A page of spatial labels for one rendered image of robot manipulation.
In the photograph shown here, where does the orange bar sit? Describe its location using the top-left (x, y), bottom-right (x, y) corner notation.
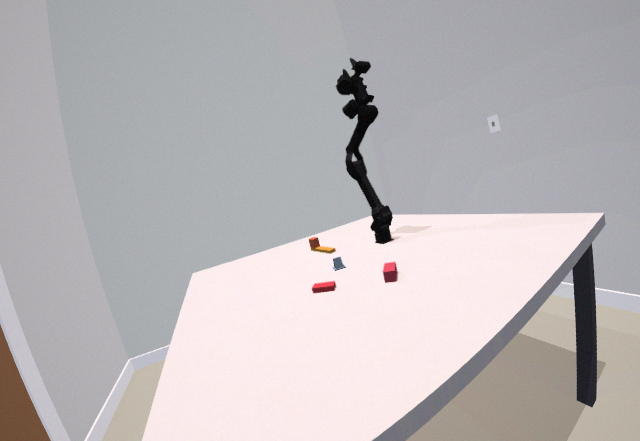
top-left (308, 237), bottom-right (336, 254)

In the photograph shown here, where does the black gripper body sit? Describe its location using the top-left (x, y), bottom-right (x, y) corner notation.
top-left (341, 61), bottom-right (371, 95)

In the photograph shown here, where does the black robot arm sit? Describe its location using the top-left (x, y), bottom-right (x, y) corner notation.
top-left (335, 74), bottom-right (395, 244)

